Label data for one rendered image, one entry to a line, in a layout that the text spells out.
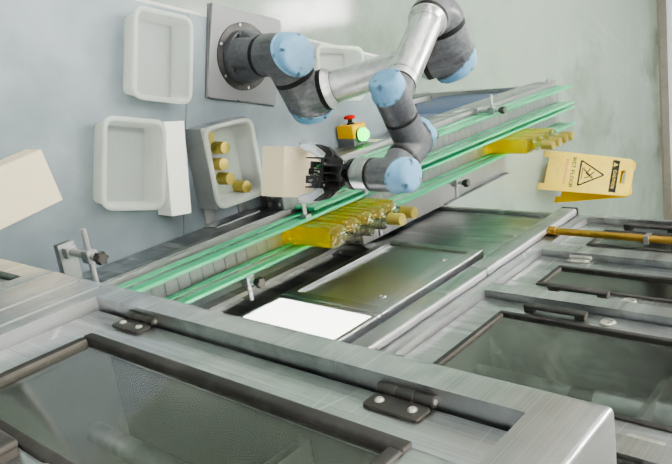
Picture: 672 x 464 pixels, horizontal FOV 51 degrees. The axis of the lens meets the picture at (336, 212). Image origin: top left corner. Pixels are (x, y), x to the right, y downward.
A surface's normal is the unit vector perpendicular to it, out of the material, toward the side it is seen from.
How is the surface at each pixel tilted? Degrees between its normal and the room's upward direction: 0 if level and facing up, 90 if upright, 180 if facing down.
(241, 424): 90
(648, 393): 90
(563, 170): 79
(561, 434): 90
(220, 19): 3
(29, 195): 0
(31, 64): 0
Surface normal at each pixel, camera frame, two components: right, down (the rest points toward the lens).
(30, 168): 0.74, 0.06
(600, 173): -0.41, -0.25
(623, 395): -0.14, -0.96
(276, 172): -0.67, 0.02
